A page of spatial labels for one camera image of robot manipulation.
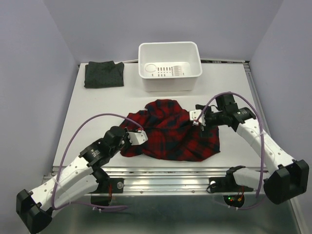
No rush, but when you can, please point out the aluminium table rail frame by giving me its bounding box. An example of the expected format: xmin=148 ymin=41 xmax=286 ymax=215
xmin=29 ymin=57 xmax=303 ymax=234

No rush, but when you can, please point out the red black plaid skirt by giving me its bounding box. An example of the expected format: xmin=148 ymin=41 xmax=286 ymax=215
xmin=120 ymin=99 xmax=220 ymax=162

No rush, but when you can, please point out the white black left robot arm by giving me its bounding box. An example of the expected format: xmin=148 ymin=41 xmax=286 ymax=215
xmin=16 ymin=126 xmax=147 ymax=234

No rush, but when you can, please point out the white plastic bin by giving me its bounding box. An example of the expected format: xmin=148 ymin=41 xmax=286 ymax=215
xmin=138 ymin=41 xmax=202 ymax=92

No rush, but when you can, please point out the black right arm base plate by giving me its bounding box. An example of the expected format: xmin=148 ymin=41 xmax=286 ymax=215
xmin=206 ymin=176 xmax=254 ymax=209

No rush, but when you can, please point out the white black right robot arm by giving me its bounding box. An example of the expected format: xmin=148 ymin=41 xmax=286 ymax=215
xmin=189 ymin=92 xmax=310 ymax=209

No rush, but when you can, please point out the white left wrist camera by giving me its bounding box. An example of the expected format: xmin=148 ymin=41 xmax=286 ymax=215
xmin=128 ymin=130 xmax=148 ymax=146

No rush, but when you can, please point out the grey polka dot skirt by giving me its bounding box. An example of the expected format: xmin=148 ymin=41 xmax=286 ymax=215
xmin=84 ymin=61 xmax=124 ymax=89

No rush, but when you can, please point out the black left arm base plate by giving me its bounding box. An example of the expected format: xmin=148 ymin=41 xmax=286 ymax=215
xmin=91 ymin=177 xmax=124 ymax=206

